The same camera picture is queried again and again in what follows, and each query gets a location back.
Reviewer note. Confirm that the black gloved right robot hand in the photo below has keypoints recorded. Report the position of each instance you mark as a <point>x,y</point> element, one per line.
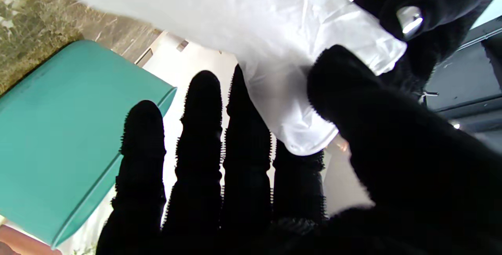
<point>411,168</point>

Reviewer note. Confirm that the translucent white disposable glove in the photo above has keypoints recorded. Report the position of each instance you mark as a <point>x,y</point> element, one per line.
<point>255,19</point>

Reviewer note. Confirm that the green plastic basket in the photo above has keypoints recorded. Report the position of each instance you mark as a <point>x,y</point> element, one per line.
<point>59,137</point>

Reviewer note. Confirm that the dark grey equipment frame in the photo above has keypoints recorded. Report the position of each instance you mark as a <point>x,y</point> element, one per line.
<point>466,78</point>

